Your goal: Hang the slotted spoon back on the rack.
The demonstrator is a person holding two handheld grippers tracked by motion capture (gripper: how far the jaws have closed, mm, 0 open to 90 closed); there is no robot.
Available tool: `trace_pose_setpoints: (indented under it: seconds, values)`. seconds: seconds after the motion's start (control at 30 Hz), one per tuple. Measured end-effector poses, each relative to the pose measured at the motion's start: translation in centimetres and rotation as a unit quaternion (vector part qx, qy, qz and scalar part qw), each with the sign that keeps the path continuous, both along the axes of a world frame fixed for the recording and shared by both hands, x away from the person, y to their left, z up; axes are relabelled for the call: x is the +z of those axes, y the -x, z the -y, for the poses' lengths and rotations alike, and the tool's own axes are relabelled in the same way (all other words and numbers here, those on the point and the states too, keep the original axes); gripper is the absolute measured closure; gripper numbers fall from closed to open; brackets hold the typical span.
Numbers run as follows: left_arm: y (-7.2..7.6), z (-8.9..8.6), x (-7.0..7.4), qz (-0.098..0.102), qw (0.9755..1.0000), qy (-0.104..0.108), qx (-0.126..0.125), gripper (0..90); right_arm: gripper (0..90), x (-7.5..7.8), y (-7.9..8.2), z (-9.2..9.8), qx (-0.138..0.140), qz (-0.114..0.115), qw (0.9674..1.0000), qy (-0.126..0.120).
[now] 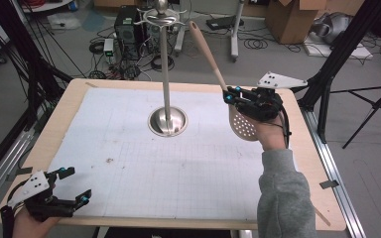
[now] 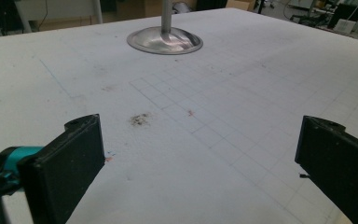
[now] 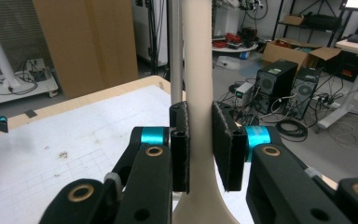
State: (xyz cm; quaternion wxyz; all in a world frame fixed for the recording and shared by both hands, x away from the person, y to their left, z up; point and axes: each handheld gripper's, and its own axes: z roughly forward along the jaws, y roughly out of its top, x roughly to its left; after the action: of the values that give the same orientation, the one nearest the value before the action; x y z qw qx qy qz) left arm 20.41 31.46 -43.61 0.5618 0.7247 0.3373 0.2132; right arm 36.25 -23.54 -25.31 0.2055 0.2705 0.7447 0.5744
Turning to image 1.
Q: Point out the flat black device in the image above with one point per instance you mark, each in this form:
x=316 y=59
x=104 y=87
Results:
x=223 y=22

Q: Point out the black computer tower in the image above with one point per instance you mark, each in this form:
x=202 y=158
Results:
x=127 y=33

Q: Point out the black tape piece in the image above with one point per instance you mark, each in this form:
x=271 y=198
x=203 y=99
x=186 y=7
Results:
x=329 y=184

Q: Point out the grey tape piece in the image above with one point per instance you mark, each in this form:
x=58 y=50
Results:
x=20 y=172

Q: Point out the white power adapter box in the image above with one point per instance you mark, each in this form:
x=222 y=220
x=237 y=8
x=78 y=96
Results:
x=108 y=48

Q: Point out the metal utensil stand with hooks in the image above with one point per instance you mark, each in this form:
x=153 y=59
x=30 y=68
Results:
x=166 y=82

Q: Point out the black tripod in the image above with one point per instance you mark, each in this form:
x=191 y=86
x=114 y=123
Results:
x=373 y=105

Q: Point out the white grid mat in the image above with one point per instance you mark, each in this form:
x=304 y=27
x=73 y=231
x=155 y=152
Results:
x=178 y=165

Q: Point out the black frame strut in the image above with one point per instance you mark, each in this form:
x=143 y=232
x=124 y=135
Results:
x=13 y=36
x=344 y=43

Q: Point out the person's left hand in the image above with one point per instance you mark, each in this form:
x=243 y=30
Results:
x=29 y=226

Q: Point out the grey bag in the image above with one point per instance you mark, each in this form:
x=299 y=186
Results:
x=334 y=26

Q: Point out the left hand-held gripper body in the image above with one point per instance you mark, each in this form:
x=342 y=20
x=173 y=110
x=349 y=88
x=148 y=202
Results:
x=43 y=201

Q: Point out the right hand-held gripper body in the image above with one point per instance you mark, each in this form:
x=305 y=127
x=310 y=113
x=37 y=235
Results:
x=261 y=104

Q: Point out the person's right hand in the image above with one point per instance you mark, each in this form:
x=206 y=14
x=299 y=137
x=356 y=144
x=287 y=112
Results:
x=271 y=135

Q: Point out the white board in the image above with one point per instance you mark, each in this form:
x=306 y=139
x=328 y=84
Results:
x=354 y=51

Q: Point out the cardboard box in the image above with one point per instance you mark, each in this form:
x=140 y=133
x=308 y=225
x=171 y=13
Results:
x=291 y=20

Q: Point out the thin wooden stick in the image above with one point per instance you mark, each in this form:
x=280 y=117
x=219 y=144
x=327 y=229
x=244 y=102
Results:
x=322 y=216

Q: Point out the aluminium rail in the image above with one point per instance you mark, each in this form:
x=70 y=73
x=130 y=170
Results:
x=330 y=165
x=3 y=165

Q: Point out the beige slotted spoon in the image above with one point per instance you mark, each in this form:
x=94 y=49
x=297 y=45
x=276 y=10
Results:
x=208 y=53

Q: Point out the white stand leg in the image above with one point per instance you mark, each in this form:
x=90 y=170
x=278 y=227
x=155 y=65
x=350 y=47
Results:
x=234 y=33
x=179 y=39

